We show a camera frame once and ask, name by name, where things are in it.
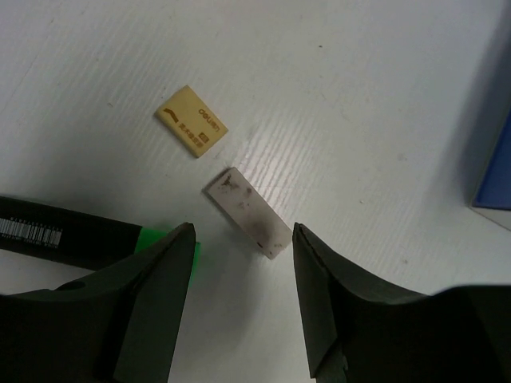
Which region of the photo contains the yellow eraser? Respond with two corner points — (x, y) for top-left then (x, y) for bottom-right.
(155, 85), (228, 158)

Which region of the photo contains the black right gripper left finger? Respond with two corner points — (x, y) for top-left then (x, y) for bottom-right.
(1, 223), (196, 382)

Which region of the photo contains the grey white eraser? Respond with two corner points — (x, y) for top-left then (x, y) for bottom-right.
(204, 167), (292, 259)

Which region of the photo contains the green cap black highlighter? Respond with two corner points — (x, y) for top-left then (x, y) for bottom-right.
(0, 195), (203, 289)

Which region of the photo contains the blue wide drawer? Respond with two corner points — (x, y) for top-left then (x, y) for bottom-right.
(471, 113), (511, 231)

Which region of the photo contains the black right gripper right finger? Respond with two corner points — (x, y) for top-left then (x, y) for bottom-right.
(292, 223), (510, 382)

